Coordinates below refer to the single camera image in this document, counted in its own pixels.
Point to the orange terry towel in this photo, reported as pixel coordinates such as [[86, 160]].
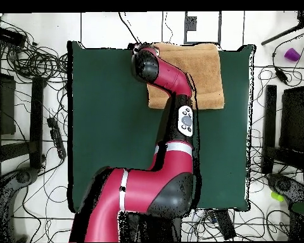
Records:
[[205, 76]]

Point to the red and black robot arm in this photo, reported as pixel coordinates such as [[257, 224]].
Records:
[[152, 187]]

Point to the dark green table cloth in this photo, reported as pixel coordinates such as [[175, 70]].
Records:
[[111, 114]]

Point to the long black power strip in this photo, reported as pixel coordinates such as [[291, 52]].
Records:
[[56, 136]]

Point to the black upright bar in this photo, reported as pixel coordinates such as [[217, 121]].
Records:
[[269, 126], [36, 121]]

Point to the dark grey curved stand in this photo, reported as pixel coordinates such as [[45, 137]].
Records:
[[22, 176], [286, 187]]

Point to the yellow-green ball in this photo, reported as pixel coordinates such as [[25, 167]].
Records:
[[277, 196]]

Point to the black inline power adapter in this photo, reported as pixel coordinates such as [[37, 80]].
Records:
[[281, 75]]

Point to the large black box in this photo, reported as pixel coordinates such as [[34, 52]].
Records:
[[5, 106], [293, 119]]

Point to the purple cup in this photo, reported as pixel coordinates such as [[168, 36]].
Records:
[[292, 55]]

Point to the thin black rod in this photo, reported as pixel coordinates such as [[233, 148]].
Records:
[[281, 34]]

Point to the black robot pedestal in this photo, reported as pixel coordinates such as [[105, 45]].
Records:
[[154, 227]]

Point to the black network switch box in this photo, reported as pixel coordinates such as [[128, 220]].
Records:
[[8, 36]]

